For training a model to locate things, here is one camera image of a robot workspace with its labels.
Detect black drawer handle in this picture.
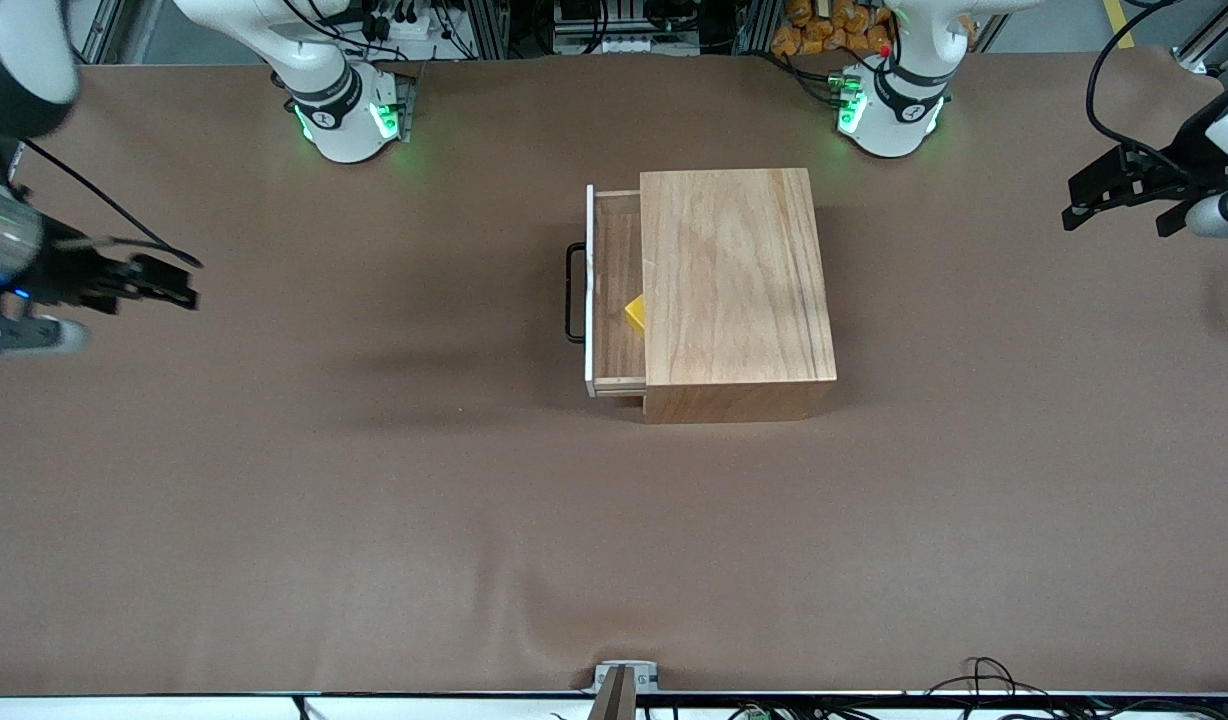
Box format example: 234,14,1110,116
564,243,588,344

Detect wooden drawer with white front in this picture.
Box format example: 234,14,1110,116
584,184,647,398

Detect wooden drawer cabinet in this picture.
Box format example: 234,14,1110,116
641,168,838,424

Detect orange bag pile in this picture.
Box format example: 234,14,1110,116
772,0,895,59

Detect brown table cloth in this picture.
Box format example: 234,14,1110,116
0,45,1228,698

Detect white power strip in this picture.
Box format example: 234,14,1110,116
359,0,445,41

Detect metal equipment rack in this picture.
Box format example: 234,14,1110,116
454,0,775,56

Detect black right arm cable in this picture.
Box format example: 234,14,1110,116
19,138,205,271

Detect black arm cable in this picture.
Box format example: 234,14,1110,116
19,138,205,271
1086,0,1190,186

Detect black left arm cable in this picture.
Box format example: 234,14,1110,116
1086,0,1190,186

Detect aluminium frame profile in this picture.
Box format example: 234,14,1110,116
69,0,165,66
1174,0,1228,76

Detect black cable bundle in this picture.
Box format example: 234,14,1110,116
924,657,1228,720

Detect brown camera mount post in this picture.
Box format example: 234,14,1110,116
588,666,638,720

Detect grey metal table bracket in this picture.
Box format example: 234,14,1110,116
592,660,661,694

